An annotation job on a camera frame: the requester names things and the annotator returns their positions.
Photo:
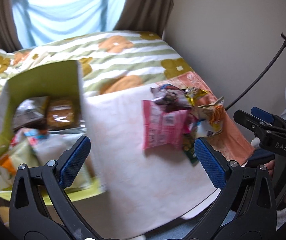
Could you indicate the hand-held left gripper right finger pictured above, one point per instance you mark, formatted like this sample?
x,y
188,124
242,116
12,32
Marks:
x,y
209,162

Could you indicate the orange and white snack packet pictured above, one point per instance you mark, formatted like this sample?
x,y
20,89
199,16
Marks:
x,y
213,120

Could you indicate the green cardboard box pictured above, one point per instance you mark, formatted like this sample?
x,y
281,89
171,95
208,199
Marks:
x,y
45,80

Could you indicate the white table cover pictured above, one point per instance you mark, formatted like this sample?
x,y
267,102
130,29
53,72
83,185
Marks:
x,y
123,155

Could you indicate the dark green snack packet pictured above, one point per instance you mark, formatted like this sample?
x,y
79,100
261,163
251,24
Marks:
x,y
189,150

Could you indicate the pink snack packet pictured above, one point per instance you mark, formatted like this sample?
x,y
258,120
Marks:
x,y
163,125

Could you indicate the brown cookie packet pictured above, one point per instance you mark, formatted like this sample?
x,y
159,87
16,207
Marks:
x,y
63,115

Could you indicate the yellow object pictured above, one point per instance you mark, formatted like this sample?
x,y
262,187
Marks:
x,y
4,216

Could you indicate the floral striped blanket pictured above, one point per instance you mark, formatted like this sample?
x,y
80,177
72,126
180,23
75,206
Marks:
x,y
133,62

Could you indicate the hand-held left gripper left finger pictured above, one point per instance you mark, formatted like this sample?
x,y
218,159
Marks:
x,y
75,160

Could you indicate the purple snack packet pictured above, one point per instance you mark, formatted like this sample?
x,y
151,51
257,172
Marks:
x,y
170,97

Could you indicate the light green snack packet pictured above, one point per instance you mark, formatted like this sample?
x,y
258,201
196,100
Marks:
x,y
22,155

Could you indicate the gold snack packet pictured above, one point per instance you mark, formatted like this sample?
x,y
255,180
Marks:
x,y
195,93

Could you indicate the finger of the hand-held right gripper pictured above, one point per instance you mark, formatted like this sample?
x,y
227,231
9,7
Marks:
x,y
260,112
253,123

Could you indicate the light blue window cloth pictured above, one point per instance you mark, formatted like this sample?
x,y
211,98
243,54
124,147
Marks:
x,y
65,12

